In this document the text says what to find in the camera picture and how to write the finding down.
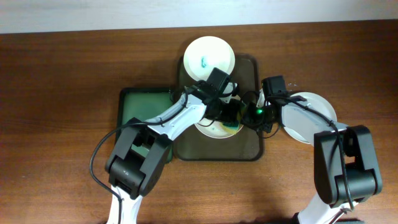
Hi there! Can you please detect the white plate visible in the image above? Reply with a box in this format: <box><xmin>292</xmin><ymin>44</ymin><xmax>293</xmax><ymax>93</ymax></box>
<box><xmin>284</xmin><ymin>91</ymin><xmax>337</xmax><ymax>144</ymax></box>
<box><xmin>193</xmin><ymin>93</ymin><xmax>246</xmax><ymax>139</ymax></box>
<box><xmin>183</xmin><ymin>36</ymin><xmax>236</xmax><ymax>81</ymax></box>

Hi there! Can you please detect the green and yellow sponge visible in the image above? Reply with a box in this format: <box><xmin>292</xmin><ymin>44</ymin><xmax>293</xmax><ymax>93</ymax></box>
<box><xmin>221</xmin><ymin>106</ymin><xmax>245</xmax><ymax>134</ymax></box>

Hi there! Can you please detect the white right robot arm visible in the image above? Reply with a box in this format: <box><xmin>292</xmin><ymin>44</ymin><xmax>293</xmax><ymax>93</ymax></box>
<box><xmin>240</xmin><ymin>96</ymin><xmax>382</xmax><ymax>224</ymax></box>

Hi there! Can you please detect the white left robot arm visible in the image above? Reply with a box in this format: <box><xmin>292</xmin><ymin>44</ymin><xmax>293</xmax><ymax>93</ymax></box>
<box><xmin>104</xmin><ymin>83</ymin><xmax>239</xmax><ymax>223</ymax></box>

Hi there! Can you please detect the brown serving tray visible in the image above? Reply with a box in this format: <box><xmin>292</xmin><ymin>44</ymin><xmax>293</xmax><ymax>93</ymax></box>
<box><xmin>174</xmin><ymin>54</ymin><xmax>265</xmax><ymax>161</ymax></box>

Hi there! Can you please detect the black tray with soapy water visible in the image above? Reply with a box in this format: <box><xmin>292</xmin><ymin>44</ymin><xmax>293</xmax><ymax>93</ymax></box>
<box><xmin>115</xmin><ymin>86</ymin><xmax>175</xmax><ymax>164</ymax></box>

